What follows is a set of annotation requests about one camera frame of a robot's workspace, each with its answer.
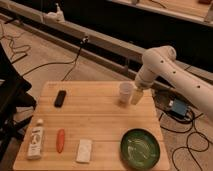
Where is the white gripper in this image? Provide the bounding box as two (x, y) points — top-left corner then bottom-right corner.
(131, 78), (149, 105)

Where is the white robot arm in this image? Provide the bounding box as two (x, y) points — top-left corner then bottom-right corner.
(135, 46), (213, 121)

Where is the green ceramic bowl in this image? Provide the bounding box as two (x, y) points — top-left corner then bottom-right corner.
(120, 128), (160, 171)

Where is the blue power box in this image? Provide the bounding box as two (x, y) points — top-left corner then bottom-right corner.
(169, 99), (188, 118)

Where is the black rectangular remote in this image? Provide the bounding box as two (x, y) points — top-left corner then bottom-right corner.
(54, 90), (66, 107)

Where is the white plastic bottle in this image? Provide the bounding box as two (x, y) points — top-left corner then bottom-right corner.
(27, 119), (44, 160)

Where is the black cable bundle right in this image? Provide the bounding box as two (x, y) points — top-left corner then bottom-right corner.
(156, 106), (213, 171)

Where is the black floor cable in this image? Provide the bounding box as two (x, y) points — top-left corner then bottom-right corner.
(20, 35), (90, 82)

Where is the black chair frame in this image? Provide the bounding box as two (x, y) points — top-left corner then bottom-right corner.
(0, 43), (36, 162)

